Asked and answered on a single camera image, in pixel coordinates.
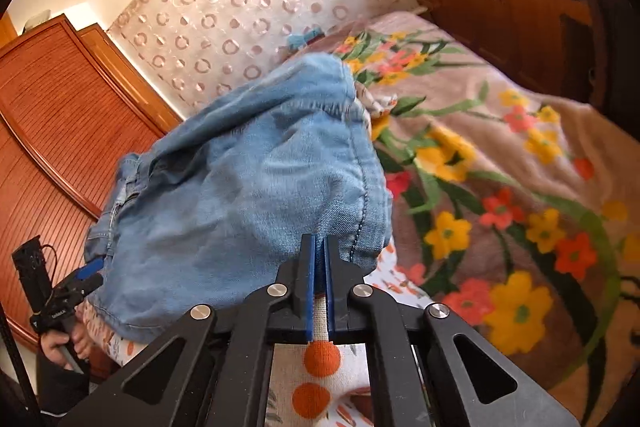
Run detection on blue denim jeans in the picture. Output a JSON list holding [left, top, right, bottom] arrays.
[[85, 53, 392, 343]]

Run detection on long wooden sideboard cabinet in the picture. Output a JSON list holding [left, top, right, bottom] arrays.
[[416, 0, 599, 102]]

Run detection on floral brown blanket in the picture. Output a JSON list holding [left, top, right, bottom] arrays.
[[314, 12, 639, 426]]

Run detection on orange print white bedsheet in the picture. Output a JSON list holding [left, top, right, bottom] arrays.
[[81, 243, 436, 427]]

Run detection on person's left hand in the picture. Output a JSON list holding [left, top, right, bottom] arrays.
[[40, 321, 93, 371]]

